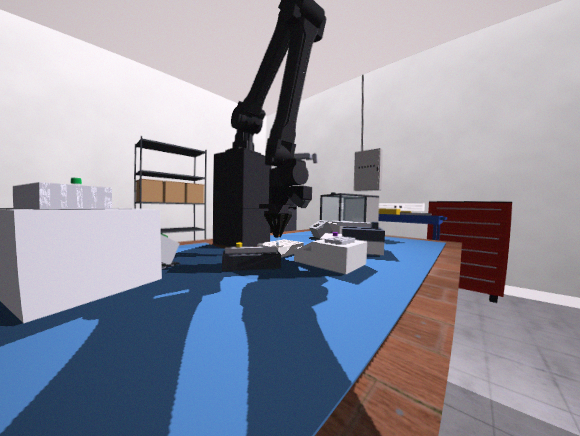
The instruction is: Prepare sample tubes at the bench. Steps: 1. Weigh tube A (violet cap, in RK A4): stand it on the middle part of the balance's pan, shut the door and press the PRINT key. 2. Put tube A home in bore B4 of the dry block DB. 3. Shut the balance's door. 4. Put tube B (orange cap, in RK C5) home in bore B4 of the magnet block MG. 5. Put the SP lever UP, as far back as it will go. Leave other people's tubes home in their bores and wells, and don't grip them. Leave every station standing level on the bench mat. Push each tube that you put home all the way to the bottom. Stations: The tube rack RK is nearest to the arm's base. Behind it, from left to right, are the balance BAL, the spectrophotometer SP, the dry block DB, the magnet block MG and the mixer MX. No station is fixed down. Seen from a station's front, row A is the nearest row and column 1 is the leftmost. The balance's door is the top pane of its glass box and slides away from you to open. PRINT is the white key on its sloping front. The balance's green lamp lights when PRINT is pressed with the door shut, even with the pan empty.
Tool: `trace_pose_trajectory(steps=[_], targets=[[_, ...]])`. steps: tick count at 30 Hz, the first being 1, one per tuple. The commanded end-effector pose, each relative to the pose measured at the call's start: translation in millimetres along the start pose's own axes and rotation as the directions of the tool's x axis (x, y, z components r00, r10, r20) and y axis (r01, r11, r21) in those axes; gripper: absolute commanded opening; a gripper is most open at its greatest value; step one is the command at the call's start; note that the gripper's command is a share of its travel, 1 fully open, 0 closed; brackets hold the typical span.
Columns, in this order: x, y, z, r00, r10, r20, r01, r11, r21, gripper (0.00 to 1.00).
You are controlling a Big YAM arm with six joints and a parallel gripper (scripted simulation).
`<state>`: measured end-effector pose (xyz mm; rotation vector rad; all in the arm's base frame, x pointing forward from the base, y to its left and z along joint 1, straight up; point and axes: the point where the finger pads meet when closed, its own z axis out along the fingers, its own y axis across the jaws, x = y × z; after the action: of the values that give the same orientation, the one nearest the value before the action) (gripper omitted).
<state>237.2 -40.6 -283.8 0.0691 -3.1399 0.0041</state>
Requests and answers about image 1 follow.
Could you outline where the white tube rack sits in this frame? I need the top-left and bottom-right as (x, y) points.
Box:
(257, 240), (304, 257)

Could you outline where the blue bench mat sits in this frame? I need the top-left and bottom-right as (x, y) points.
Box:
(0, 239), (446, 436)

